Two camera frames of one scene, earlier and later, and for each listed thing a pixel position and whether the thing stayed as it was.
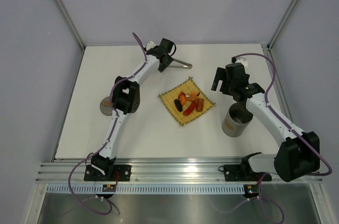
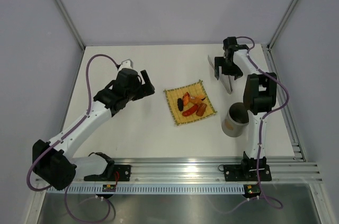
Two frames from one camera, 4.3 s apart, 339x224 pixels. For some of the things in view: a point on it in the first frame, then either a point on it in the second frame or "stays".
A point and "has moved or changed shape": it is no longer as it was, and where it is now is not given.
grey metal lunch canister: x=236 y=120 stays
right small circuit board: x=251 y=188 stays
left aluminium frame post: x=62 y=7 stays
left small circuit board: x=109 y=188 stays
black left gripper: x=169 y=60 → x=145 y=89
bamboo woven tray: x=188 y=85 has moved or changed shape
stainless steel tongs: x=184 y=64 has moved or changed shape
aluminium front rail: x=154 y=171 stays
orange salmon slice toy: x=194 y=94 → x=197 y=98
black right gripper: x=221 y=74 → x=219 y=61
